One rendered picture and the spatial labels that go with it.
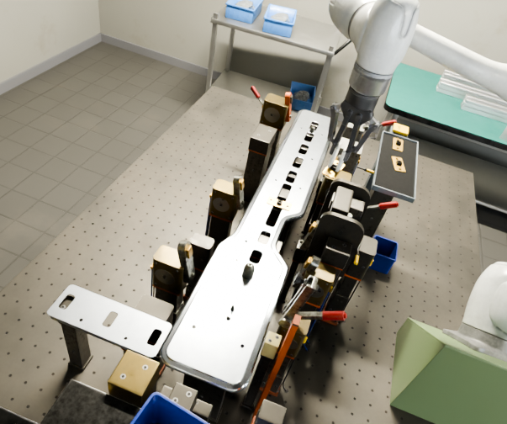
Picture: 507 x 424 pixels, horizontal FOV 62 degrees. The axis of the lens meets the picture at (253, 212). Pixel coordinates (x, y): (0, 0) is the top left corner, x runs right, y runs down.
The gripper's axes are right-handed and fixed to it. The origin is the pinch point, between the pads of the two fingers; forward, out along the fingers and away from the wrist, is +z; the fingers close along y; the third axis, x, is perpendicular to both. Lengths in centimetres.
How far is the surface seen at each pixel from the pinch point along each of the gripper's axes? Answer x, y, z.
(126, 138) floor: -105, 175, 136
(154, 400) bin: 71, 2, 18
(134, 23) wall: -223, 272, 111
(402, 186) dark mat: -26.0, -18.4, 16.4
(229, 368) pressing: 51, -4, 32
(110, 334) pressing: 61, 24, 32
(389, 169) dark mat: -32.1, -12.2, 16.6
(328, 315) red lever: 32.9, -17.5, 19.0
